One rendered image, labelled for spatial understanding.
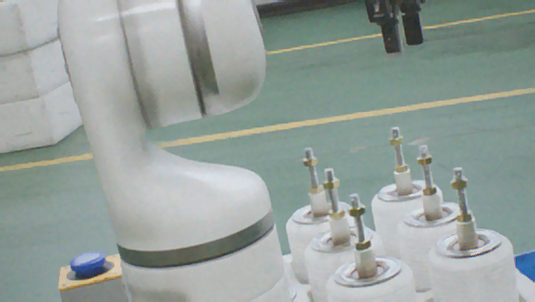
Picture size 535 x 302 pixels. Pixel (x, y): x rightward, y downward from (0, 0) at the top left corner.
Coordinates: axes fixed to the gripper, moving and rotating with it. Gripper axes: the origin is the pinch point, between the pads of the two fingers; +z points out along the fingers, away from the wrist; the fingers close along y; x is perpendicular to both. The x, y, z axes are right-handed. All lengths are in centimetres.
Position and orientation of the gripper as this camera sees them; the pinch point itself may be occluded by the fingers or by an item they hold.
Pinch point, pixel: (404, 39)
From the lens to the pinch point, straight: 111.3
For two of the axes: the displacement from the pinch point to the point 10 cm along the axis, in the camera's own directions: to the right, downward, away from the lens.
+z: 2.0, 9.5, 2.3
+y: 4.7, -3.0, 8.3
